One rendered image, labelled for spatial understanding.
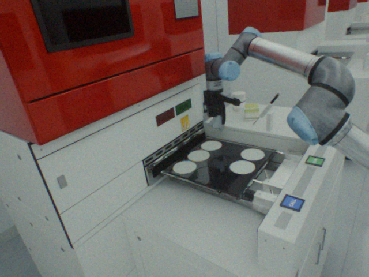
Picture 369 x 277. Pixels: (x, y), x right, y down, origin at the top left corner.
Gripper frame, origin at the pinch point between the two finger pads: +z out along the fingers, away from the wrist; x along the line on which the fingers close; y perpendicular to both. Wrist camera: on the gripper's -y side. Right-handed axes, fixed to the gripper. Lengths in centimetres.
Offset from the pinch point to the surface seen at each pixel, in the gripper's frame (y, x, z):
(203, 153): 11.9, 6.2, 7.4
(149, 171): 38.2, 13.0, 5.4
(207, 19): -97, -281, -38
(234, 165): 3.7, 21.7, 7.3
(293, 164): -19.1, 28.4, 9.2
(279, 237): 12, 66, 1
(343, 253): -71, 15, 97
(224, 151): 2.6, 8.4, 7.4
